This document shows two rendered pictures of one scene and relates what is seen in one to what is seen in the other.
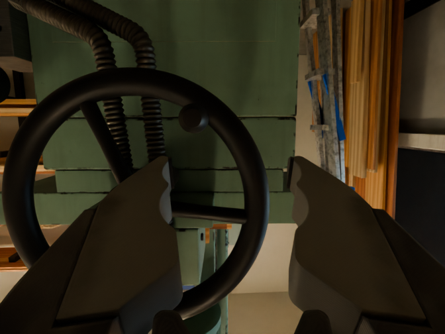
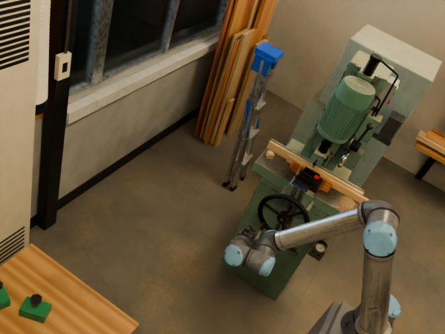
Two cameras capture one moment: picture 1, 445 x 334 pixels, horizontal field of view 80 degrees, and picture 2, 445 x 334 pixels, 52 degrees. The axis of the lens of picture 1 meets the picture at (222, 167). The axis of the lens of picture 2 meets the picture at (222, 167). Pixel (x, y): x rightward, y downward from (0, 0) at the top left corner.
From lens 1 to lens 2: 2.32 m
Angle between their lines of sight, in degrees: 49
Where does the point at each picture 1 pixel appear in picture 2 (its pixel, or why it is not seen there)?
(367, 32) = (217, 123)
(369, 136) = (232, 63)
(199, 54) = (271, 218)
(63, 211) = (329, 209)
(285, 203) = (265, 174)
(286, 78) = (253, 201)
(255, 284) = not seen: outside the picture
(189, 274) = (290, 187)
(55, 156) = not seen: hidden behind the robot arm
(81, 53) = not seen: hidden behind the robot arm
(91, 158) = (312, 215)
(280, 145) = (260, 188)
